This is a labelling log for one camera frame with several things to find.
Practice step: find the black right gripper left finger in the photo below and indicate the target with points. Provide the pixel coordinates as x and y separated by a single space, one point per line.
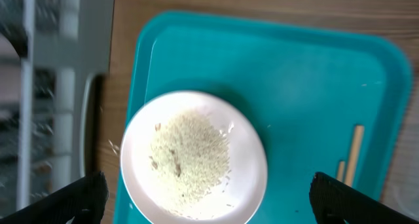
82 201

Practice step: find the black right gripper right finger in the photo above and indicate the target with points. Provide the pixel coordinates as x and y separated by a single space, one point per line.
334 202

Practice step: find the white plate with rice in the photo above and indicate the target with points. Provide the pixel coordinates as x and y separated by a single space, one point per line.
190 157

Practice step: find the grey dishwasher rack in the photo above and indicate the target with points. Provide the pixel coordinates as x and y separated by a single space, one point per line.
53 55

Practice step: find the wooden chopstick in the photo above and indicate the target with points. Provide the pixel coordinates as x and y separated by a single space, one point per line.
341 171
354 154

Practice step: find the teal plastic tray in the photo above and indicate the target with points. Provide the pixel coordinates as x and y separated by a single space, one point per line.
304 90

